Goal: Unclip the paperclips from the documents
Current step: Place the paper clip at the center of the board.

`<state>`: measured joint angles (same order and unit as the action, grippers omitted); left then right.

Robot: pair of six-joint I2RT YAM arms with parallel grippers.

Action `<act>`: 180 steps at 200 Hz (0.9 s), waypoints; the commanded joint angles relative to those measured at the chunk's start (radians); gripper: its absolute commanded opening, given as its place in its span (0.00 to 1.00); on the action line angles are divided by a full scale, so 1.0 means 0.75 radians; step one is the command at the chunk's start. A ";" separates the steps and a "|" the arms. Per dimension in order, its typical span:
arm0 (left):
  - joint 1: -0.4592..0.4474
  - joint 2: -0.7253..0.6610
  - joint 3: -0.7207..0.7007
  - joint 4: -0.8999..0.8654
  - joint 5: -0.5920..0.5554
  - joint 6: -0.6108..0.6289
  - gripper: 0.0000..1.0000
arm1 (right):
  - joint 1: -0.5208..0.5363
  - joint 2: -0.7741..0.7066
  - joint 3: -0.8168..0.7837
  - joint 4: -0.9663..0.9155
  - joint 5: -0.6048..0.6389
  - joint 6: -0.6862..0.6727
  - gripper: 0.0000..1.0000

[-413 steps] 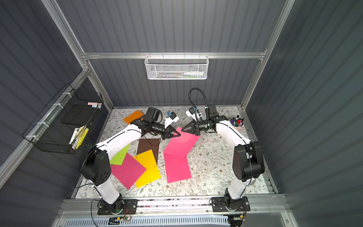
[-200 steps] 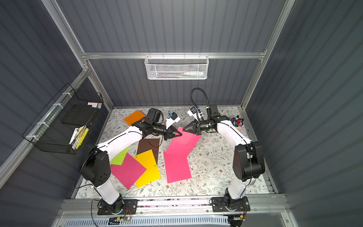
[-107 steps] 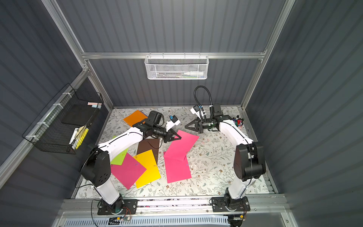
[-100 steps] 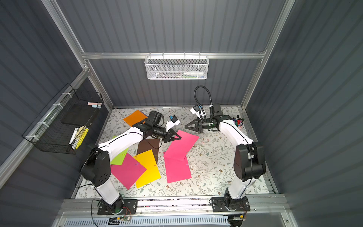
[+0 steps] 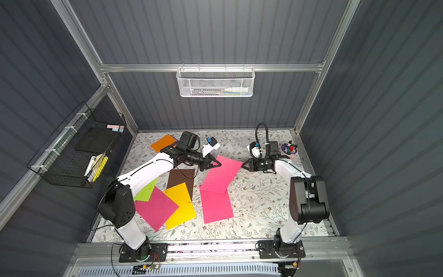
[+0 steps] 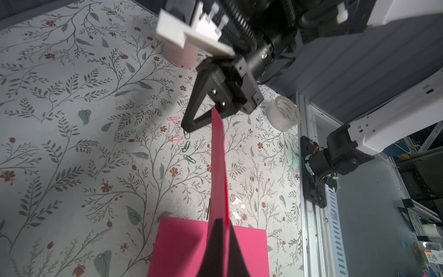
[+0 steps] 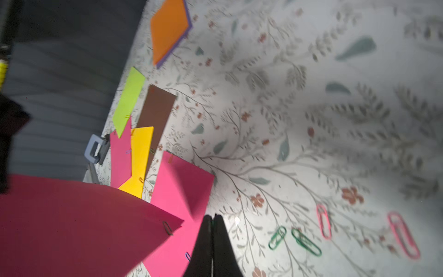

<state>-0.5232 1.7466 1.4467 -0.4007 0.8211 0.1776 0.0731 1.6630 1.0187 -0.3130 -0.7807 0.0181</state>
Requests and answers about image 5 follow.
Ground magenta paper sheet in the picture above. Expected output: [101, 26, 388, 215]
[200, 155, 242, 193]
[135, 187, 179, 232]
[200, 188, 234, 224]

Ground brown paper sheet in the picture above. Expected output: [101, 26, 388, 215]
[167, 169, 196, 200]

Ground orange paper sheet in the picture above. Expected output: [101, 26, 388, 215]
[151, 135, 177, 153]

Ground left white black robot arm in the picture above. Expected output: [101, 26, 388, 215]
[97, 132, 222, 260]

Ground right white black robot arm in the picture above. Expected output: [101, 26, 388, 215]
[242, 142, 330, 259]

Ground cup of coloured markers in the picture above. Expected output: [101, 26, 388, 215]
[280, 141, 298, 160]

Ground yellow paper sheet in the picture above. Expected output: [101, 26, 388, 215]
[163, 182, 197, 230]

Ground lime green paper sheet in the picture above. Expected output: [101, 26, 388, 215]
[134, 178, 158, 202]

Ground white marker in basket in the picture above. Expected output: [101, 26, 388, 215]
[222, 87, 249, 95]

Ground pink sticky notes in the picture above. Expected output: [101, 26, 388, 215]
[107, 125, 125, 133]

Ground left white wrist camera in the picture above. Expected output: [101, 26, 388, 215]
[201, 137, 220, 158]

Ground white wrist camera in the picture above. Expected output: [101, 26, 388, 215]
[201, 137, 220, 158]
[247, 142, 263, 159]

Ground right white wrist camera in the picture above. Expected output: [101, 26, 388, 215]
[247, 142, 263, 159]

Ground white wire mesh basket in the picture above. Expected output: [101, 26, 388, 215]
[176, 66, 256, 98]

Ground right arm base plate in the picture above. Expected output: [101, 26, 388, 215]
[255, 240, 306, 259]

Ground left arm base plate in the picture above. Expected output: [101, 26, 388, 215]
[119, 242, 168, 264]

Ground black wire wall basket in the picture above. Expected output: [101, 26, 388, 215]
[27, 102, 126, 188]

